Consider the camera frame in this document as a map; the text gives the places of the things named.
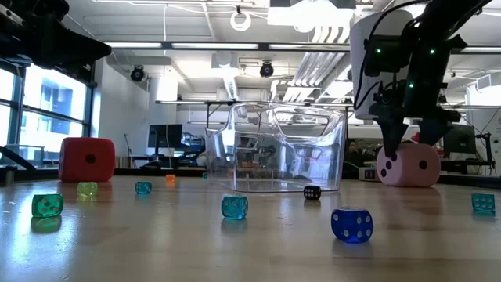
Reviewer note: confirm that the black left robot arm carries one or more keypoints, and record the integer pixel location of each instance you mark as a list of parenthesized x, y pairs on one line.
[(47, 43)]

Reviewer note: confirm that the row of wooden blocks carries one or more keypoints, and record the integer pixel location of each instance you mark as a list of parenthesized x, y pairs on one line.
[(125, 162)]

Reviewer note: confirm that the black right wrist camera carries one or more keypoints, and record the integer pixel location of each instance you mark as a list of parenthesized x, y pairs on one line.
[(385, 55)]

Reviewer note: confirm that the large red foam die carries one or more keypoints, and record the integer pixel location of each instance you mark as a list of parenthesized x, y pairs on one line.
[(78, 164)]

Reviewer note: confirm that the long ceiling light bar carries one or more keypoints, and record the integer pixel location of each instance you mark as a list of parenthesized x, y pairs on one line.
[(215, 45)]

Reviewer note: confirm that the small green die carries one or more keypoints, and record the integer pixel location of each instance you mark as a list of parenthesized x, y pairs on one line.
[(47, 205)]

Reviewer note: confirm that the small orange die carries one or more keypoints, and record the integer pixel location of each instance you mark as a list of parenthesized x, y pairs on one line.
[(170, 179)]

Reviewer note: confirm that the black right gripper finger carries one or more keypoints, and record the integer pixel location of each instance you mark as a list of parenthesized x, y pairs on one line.
[(433, 131), (391, 135)]

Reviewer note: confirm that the person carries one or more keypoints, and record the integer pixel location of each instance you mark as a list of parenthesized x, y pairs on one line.
[(353, 150)]

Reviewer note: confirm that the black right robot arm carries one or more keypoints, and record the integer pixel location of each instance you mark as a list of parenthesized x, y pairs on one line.
[(450, 15)]

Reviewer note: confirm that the small black die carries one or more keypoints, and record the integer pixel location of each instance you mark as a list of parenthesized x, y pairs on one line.
[(312, 192)]

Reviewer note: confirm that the clear plastic bin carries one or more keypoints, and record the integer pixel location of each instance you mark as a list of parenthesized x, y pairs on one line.
[(274, 156)]

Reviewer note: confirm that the small yellow-green die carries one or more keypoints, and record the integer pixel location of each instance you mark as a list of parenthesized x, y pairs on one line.
[(87, 189)]

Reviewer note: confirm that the large pink foam die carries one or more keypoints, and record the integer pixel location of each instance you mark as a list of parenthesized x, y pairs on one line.
[(407, 172)]

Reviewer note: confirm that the small blue die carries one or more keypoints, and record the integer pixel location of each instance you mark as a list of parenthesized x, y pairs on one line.
[(352, 225)]

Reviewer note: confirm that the black metal table frame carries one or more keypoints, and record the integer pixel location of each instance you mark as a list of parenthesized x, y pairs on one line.
[(156, 172)]

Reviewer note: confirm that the black computer monitor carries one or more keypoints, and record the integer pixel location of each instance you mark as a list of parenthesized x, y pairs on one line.
[(460, 139), (164, 136)]

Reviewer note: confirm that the table lamp with white shade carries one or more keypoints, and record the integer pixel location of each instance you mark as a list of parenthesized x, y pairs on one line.
[(387, 27)]

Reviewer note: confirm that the black ceiling spotlight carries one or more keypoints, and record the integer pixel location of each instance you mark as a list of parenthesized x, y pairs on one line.
[(266, 69), (138, 73)]

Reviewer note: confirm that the large glass window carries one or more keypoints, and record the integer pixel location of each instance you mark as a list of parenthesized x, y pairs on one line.
[(55, 94)]

